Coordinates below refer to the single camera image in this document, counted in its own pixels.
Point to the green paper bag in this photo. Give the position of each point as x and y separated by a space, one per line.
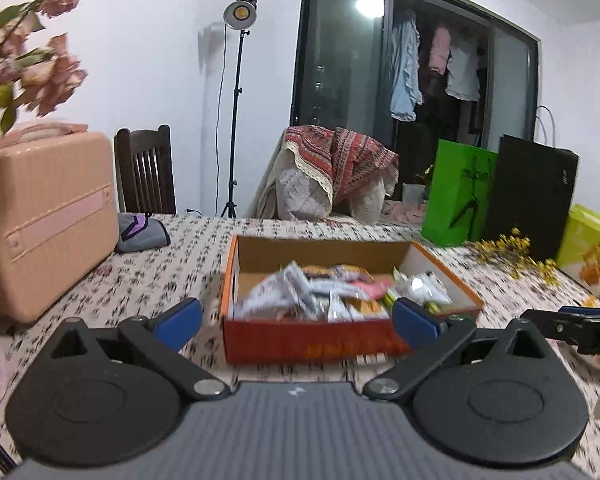
450 200

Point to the white plastic container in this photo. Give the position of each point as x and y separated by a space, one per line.
414 195

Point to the pink suitcase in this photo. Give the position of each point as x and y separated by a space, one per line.
45 220

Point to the red patterned cloth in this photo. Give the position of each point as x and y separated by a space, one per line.
350 160

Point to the lime green snack packet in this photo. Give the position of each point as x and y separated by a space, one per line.
389 300

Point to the black framed glass door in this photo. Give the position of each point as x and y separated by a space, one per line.
340 60

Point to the calligraphy print tablecloth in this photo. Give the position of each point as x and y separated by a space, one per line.
130 285

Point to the black paper bag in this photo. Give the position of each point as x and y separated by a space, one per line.
530 195

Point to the hanging light blue garment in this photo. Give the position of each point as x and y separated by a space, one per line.
405 75

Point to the beige quilted covered chair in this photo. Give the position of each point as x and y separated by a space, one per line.
300 195

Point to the hanging white garment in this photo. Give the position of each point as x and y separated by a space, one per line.
464 75

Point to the lime green carton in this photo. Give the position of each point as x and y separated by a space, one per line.
590 245

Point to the dark wooden chair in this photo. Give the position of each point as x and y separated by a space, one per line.
150 170

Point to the pile of snack packets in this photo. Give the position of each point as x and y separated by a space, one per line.
300 295

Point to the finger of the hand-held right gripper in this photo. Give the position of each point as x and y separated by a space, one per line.
555 324
585 310

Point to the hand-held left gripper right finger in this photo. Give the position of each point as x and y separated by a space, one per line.
415 320

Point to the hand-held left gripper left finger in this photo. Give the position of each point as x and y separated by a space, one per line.
180 317

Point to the grey purple pouch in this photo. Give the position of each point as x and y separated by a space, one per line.
140 235

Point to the studio light on stand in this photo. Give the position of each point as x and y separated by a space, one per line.
237 110

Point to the orange cardboard box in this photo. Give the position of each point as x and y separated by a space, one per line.
290 345

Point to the dried pink flowers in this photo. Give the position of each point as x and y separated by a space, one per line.
50 75

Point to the hanging pink garment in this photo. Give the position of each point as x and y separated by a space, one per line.
439 50

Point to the yellow flower branch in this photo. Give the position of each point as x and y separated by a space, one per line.
510 247

